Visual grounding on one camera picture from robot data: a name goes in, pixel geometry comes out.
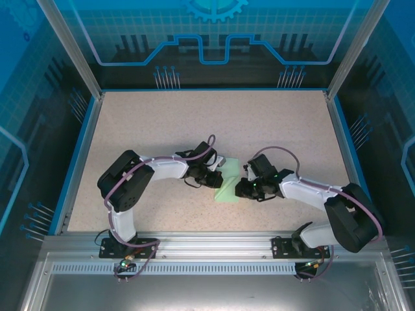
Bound light green cloth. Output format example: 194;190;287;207
213;157;241;204

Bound steel sheet panel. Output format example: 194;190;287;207
19;252;406;311

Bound brass connector with green light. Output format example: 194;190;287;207
118;253;136;273
303;257;326;271

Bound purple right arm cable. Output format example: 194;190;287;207
251;146;386;281

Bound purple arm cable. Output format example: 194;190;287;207
251;146;386;281
103;134;217;283

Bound aluminium cross rail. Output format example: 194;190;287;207
41;231;390;260

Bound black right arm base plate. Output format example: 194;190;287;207
271;236;331;259

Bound slotted grey cable duct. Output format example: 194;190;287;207
51;262;299;275

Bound aluminium side rail blue edge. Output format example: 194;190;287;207
323;91;383;236
53;92;105;236

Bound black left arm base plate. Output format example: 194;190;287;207
99;237;160;259

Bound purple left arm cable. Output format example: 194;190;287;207
103;134;217;283

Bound thin black base wire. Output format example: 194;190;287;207
93;229;110;248

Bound aluminium frame post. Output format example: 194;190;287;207
325;0;392;99
35;0;105;99

